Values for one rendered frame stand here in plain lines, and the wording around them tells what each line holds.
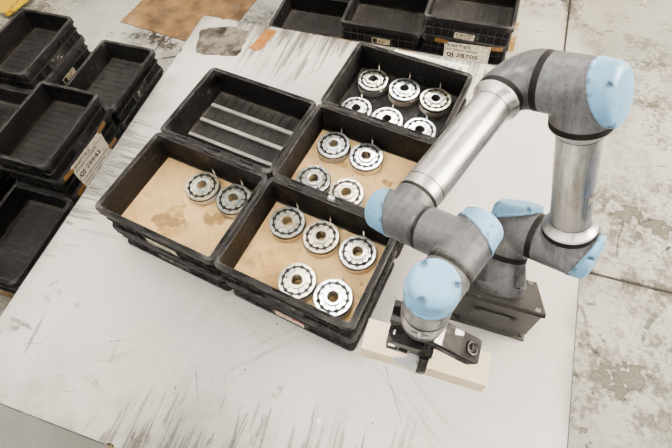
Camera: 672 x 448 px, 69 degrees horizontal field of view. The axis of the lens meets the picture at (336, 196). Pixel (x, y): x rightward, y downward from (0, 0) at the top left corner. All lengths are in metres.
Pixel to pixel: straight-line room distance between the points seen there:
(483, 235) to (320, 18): 2.29
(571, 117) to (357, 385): 0.85
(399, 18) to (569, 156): 1.80
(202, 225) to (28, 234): 1.15
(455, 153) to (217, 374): 0.91
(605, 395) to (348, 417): 1.21
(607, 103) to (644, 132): 2.07
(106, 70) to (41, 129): 0.49
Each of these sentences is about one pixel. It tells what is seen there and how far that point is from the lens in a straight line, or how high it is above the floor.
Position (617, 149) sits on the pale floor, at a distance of 2.88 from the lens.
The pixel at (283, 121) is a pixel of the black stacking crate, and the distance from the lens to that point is 1.65.
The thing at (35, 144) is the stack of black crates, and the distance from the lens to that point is 2.45.
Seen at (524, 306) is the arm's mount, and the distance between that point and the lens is 1.30.
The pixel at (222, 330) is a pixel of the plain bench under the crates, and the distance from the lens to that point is 1.49.
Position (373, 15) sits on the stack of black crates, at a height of 0.38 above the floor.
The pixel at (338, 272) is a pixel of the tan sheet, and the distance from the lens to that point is 1.35.
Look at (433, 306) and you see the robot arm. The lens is 0.68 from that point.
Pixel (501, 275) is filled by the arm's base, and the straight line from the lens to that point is 1.29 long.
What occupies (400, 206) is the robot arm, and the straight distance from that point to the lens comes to 0.80.
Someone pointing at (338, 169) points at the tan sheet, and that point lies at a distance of 1.51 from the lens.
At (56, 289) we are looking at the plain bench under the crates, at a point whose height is 0.70.
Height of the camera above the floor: 2.07
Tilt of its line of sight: 58 degrees down
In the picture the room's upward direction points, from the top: 6 degrees counter-clockwise
